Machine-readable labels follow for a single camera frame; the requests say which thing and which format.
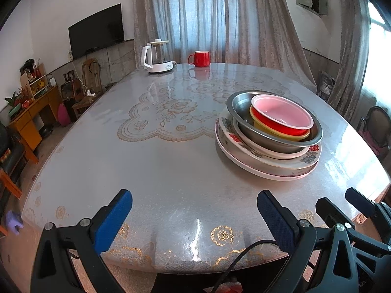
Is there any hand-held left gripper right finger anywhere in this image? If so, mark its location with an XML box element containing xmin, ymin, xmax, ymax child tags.
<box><xmin>257</xmin><ymin>190</ymin><xmax>367</xmax><ymax>293</ymax></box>

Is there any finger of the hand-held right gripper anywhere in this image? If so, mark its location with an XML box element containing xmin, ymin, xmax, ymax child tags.
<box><xmin>345</xmin><ymin>187</ymin><xmax>391</xmax><ymax>241</ymax></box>
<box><xmin>315</xmin><ymin>198</ymin><xmax>391</xmax><ymax>293</ymax></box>

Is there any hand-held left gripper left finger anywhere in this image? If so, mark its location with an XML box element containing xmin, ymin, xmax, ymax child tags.
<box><xmin>30</xmin><ymin>189</ymin><xmax>133</xmax><ymax>293</ymax></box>

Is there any white pink-rimmed plate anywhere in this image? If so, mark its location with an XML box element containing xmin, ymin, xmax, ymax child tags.
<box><xmin>215</xmin><ymin>119</ymin><xmax>321</xmax><ymax>181</ymax></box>

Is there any yellow plastic bowl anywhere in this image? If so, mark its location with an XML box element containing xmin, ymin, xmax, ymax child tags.
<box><xmin>249</xmin><ymin>105</ymin><xmax>310</xmax><ymax>142</ymax></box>

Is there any white dragon print plate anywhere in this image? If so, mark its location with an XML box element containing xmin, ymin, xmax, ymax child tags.
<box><xmin>217</xmin><ymin>110</ymin><xmax>322</xmax><ymax>170</ymax></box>

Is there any red plastic bowl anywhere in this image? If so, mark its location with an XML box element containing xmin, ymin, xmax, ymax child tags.
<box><xmin>251</xmin><ymin>94</ymin><xmax>314</xmax><ymax>137</ymax></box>

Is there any stainless steel bowl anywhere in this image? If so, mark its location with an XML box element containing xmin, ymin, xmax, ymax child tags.
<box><xmin>226</xmin><ymin>90</ymin><xmax>323</xmax><ymax>155</ymax></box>

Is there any black round-backed chair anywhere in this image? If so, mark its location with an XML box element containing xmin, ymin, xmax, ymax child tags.
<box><xmin>360</xmin><ymin>106</ymin><xmax>391</xmax><ymax>159</ymax></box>

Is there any small purple object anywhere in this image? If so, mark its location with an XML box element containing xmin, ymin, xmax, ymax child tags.
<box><xmin>5</xmin><ymin>210</ymin><xmax>24</xmax><ymax>235</ymax></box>

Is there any pink round object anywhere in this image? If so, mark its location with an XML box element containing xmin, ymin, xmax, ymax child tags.
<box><xmin>57</xmin><ymin>103</ymin><xmax>70</xmax><ymax>126</ymax></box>

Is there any black cushioned armchair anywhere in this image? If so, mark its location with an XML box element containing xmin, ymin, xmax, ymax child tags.
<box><xmin>0</xmin><ymin>122</ymin><xmax>28</xmax><ymax>199</ymax></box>

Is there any grey patterned bag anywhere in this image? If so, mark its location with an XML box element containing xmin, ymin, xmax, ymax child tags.
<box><xmin>318</xmin><ymin>71</ymin><xmax>337</xmax><ymax>101</ymax></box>

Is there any orange wooden desk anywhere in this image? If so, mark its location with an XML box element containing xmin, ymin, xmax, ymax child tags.
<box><xmin>7</xmin><ymin>85</ymin><xmax>63</xmax><ymax>163</ymax></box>

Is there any round-backed wooden chair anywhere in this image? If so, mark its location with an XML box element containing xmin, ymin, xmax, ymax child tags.
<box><xmin>82</xmin><ymin>58</ymin><xmax>104</xmax><ymax>96</ymax></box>

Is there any beige lace curtain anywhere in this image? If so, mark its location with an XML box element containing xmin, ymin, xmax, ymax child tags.
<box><xmin>328</xmin><ymin>0</ymin><xmax>371</xmax><ymax>123</ymax></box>
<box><xmin>132</xmin><ymin>0</ymin><xmax>184</xmax><ymax>68</ymax></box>
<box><xmin>226</xmin><ymin>0</ymin><xmax>316</xmax><ymax>90</ymax></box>

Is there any wooden shelf with ornaments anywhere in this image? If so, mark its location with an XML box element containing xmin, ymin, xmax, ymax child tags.
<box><xmin>20</xmin><ymin>58</ymin><xmax>51</xmax><ymax>100</ymax></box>

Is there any white glass electric kettle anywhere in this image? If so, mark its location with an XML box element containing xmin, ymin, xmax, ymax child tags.
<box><xmin>141</xmin><ymin>39</ymin><xmax>177</xmax><ymax>74</ymax></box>

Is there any red mug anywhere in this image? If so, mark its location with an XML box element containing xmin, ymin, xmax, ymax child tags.
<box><xmin>187</xmin><ymin>51</ymin><xmax>211</xmax><ymax>67</ymax></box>

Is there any black flat television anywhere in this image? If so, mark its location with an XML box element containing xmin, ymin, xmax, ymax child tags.
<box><xmin>68</xmin><ymin>4</ymin><xmax>125</xmax><ymax>60</ymax></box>

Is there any sheer white curtain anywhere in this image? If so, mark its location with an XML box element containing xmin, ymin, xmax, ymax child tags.
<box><xmin>174</xmin><ymin>0</ymin><xmax>245</xmax><ymax>63</ymax></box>

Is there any black cable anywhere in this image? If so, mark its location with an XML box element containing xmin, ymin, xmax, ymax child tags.
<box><xmin>211</xmin><ymin>240</ymin><xmax>294</xmax><ymax>293</ymax></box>

